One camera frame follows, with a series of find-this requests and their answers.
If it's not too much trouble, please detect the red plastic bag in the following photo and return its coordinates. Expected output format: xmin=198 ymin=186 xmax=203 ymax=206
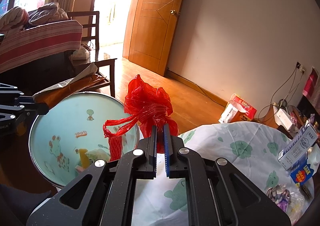
xmin=103 ymin=75 xmax=179 ymax=161

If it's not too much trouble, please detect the white red-print paper wrapper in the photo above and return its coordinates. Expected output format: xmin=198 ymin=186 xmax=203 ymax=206
xmin=33 ymin=63 xmax=104 ymax=109

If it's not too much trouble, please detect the pale yellow printed plastic bag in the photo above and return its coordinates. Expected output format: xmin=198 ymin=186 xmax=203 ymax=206
xmin=85 ymin=149 xmax=111 ymax=163

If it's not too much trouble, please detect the purple wrapper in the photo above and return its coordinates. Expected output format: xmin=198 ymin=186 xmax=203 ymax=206
xmin=266 ymin=184 xmax=291 ymax=212

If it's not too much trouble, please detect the clear red-print plastic bag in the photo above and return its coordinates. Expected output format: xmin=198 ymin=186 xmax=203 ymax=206
xmin=286 ymin=187 xmax=313 ymax=224

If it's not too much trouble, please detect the mint cartoon trash bin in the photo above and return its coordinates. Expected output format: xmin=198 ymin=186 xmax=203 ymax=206
xmin=28 ymin=92 xmax=128 ymax=189

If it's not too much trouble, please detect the red striped blanket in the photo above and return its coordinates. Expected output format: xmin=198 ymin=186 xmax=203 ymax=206
xmin=1 ymin=20 xmax=83 ymax=73

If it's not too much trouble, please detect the white paper shopping bag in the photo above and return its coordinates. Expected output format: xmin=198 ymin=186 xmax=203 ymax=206
xmin=219 ymin=101 xmax=246 ymax=123

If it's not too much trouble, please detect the bundled clothes pile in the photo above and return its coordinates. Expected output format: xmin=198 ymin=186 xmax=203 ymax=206
xmin=1 ymin=2 xmax=68 ymax=32

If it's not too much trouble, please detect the tissue pack on chair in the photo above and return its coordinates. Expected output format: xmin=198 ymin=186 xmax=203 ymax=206
xmin=71 ymin=46 xmax=90 ymax=60

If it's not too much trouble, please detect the red gift box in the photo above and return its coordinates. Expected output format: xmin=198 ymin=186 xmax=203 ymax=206
xmin=229 ymin=93 xmax=257 ymax=121

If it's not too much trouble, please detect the dark wooden chair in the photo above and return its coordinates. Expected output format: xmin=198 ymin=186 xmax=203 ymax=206
xmin=67 ymin=11 xmax=117 ymax=98

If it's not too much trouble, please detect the brown wooden door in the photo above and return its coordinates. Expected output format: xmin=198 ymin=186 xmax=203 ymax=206
xmin=123 ymin=0 xmax=183 ymax=76

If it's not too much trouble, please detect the small wooden side cabinet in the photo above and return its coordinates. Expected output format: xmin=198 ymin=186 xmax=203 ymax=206
xmin=257 ymin=104 xmax=279 ymax=128

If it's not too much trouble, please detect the white router box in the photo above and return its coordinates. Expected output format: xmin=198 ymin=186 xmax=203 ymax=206
xmin=274 ymin=109 xmax=295 ymax=131

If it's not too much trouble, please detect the white tall milk carton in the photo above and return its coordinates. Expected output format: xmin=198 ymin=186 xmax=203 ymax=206
xmin=278 ymin=121 xmax=318 ymax=170

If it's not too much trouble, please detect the blue gable-top milk carton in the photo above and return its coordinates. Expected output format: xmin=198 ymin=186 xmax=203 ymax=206
xmin=290 ymin=152 xmax=315 ymax=188

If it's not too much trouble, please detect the cluttered dark wooden desk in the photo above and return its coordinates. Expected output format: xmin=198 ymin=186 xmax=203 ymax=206
xmin=287 ymin=96 xmax=319 ymax=132

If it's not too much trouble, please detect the red white hanging cloth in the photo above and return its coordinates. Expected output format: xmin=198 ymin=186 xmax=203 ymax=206
xmin=303 ymin=67 xmax=319 ymax=99

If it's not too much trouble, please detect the wall power outlet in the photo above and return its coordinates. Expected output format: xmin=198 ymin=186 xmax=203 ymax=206
xmin=296 ymin=62 xmax=305 ymax=73

